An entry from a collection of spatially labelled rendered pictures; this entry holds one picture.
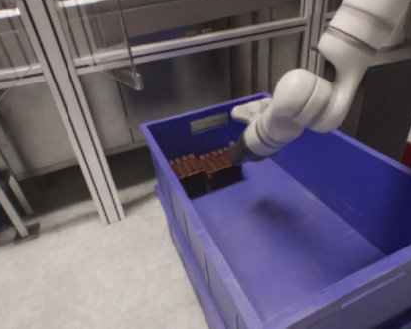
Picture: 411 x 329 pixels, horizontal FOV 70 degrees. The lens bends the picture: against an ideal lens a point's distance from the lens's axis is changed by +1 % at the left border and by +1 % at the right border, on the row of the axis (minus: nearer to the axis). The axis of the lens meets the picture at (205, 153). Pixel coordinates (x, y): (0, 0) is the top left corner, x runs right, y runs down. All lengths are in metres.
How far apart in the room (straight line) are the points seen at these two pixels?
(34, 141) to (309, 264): 1.08
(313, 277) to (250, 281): 0.13
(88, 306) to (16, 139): 0.70
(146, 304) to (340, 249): 0.53
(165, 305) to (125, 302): 0.12
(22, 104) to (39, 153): 0.21
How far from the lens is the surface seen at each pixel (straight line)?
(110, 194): 1.09
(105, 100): 1.27
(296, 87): 0.41
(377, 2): 0.42
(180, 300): 0.91
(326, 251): 0.72
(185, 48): 0.94
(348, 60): 0.42
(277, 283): 0.66
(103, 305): 0.96
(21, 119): 1.31
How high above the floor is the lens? 0.77
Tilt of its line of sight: 32 degrees down
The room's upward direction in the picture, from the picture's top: 6 degrees counter-clockwise
